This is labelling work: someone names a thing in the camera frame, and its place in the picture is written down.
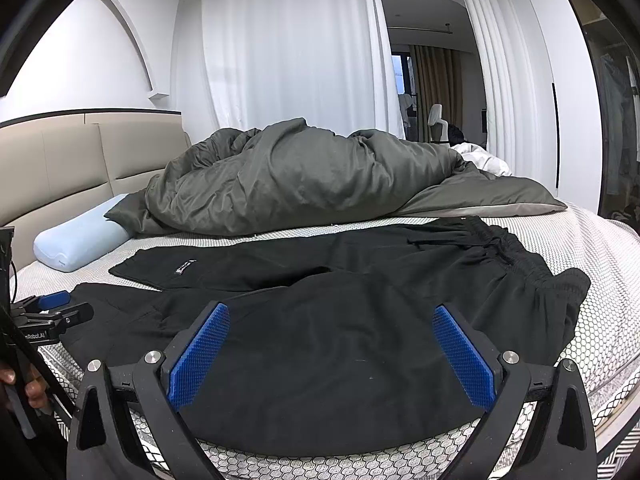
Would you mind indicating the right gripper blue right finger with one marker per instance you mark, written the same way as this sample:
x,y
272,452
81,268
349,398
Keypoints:
x,y
559,442

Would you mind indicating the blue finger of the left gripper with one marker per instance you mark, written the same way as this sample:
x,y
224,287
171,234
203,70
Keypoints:
x,y
54,300

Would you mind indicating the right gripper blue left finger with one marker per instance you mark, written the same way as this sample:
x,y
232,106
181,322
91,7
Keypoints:
x,y
104,443

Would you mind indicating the black pants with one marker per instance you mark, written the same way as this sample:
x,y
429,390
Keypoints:
x,y
331,349

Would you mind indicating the light blue pillow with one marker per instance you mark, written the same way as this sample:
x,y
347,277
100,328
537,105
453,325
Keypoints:
x,y
81,240

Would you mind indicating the beige upholstered headboard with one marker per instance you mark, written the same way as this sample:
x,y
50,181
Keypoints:
x,y
55,166

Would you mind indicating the dark grey duvet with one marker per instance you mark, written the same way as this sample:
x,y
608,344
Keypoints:
x,y
290,175

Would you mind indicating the white garment on bed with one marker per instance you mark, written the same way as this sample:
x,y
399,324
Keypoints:
x,y
483,159

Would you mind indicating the white sheer curtain right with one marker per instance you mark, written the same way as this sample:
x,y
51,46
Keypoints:
x,y
512,130

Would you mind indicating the white sheer curtain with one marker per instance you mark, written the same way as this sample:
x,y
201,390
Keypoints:
x,y
512,130
327,61

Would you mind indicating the white sheer curtain left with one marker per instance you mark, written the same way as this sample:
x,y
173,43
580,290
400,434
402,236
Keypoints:
x,y
327,61

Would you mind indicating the white chair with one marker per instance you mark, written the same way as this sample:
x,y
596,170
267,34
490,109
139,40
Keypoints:
x,y
436,125

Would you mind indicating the white wardrobe door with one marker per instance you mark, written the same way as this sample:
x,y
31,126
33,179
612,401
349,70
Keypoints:
x,y
566,144

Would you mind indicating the brown curtain far room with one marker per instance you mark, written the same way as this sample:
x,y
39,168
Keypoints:
x,y
438,76

